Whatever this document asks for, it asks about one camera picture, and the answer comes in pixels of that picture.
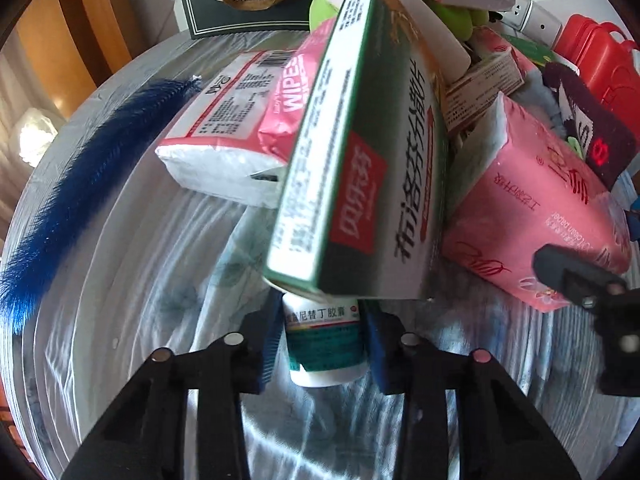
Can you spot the white power strip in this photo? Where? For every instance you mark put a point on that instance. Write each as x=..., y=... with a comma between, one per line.
x=531, y=17

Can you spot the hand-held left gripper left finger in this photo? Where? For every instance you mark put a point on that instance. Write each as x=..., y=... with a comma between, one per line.
x=267, y=342

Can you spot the white plastic bag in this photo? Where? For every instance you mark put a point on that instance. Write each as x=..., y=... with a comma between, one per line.
x=32, y=132

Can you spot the pale blue fluffy cloth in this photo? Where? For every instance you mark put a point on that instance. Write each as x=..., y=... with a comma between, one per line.
x=542, y=102

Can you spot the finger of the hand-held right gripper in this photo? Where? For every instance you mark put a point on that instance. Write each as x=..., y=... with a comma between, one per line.
x=565, y=270

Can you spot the white medicine bottle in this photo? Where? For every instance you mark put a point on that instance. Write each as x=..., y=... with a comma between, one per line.
x=325, y=352

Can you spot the wooden frame post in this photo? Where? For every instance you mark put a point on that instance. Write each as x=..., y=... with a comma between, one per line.
x=75, y=15

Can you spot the blue feather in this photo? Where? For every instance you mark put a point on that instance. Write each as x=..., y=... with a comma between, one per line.
x=100, y=155

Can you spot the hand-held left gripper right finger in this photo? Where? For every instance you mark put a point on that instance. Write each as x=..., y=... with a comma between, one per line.
x=377, y=355

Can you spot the large pink tissue pack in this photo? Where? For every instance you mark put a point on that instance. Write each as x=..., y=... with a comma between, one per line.
x=525, y=200

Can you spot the red plastic handbag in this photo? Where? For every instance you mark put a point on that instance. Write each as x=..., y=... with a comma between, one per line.
x=600, y=55

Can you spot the small red white medicine box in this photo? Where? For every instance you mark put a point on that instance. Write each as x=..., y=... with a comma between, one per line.
x=480, y=90

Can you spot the pink white wipes pack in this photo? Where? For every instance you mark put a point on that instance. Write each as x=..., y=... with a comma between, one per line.
x=225, y=110

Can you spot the maroon knitted piece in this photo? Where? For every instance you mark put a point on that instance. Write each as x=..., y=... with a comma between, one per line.
x=611, y=135

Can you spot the lime green plush toy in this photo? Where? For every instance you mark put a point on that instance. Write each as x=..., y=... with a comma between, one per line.
x=327, y=2

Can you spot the green white medicine box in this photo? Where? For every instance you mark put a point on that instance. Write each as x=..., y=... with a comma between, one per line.
x=360, y=160

